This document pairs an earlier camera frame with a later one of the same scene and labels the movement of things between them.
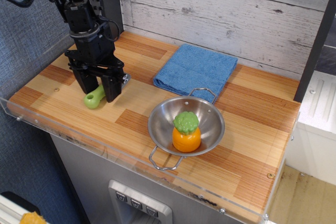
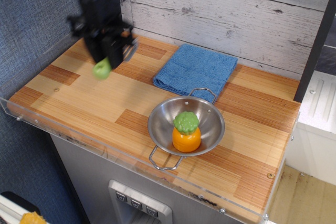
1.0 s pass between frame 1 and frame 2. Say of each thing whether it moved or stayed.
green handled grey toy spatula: moved
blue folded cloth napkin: stayed
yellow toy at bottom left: stayed
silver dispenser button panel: stayed
